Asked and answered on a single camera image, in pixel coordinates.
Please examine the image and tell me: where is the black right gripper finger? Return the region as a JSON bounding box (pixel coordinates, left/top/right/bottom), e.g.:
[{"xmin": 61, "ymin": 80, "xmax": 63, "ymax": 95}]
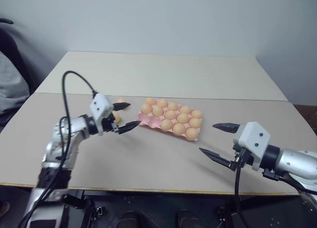
[
  {"xmin": 198, "ymin": 147, "xmax": 236, "ymax": 171},
  {"xmin": 212, "ymin": 122, "xmax": 241, "ymax": 134}
]

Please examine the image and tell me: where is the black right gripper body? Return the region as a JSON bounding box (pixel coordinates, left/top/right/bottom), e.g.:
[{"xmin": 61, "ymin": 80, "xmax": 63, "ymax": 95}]
[{"xmin": 228, "ymin": 143, "xmax": 254, "ymax": 171}]

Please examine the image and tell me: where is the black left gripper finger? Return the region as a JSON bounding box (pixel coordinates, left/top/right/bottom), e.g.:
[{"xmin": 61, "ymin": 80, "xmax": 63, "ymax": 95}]
[
  {"xmin": 112, "ymin": 102, "xmax": 131, "ymax": 112},
  {"xmin": 116, "ymin": 121, "xmax": 142, "ymax": 135}
]

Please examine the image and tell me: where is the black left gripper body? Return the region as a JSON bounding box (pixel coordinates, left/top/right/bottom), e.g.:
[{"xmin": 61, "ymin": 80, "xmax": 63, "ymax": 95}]
[{"xmin": 100, "ymin": 111, "xmax": 119, "ymax": 135}]

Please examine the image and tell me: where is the pink egg carton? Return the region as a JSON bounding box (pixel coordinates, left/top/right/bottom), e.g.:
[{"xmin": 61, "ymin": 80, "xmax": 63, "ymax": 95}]
[{"xmin": 136, "ymin": 98, "xmax": 204, "ymax": 142}]

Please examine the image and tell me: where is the dark rounded shape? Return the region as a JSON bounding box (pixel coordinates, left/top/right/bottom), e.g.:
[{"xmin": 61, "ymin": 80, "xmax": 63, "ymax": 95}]
[
  {"xmin": 116, "ymin": 210, "xmax": 147, "ymax": 228},
  {"xmin": 175, "ymin": 209, "xmax": 199, "ymax": 228}
]

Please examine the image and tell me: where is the grey cushion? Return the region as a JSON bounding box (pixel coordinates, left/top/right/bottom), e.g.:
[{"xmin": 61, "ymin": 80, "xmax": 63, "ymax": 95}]
[{"xmin": 0, "ymin": 51, "xmax": 31, "ymax": 116}]

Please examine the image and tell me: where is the black chair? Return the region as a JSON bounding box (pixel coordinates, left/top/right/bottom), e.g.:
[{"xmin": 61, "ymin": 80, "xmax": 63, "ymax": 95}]
[{"xmin": 0, "ymin": 18, "xmax": 38, "ymax": 127}]

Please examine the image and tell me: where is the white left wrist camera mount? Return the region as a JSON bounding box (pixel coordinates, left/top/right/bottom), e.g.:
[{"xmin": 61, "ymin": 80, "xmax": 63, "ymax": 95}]
[{"xmin": 89, "ymin": 93, "xmax": 114, "ymax": 135}]

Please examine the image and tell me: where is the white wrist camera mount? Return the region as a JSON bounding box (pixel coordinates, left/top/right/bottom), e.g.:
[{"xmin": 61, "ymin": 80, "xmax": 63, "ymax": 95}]
[
  {"xmin": 89, "ymin": 93, "xmax": 114, "ymax": 135},
  {"xmin": 233, "ymin": 121, "xmax": 271, "ymax": 171}
]

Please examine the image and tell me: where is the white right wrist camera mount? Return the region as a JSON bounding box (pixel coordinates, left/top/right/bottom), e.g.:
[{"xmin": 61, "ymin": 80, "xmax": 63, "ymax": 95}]
[{"xmin": 233, "ymin": 121, "xmax": 271, "ymax": 171}]

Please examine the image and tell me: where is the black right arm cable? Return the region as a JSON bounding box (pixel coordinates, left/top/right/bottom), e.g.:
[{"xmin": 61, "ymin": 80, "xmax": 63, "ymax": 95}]
[{"xmin": 233, "ymin": 148, "xmax": 248, "ymax": 215}]

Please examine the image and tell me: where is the black metal frame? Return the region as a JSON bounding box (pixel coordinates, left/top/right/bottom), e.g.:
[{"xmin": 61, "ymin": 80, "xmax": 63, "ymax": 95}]
[{"xmin": 66, "ymin": 187, "xmax": 307, "ymax": 228}]

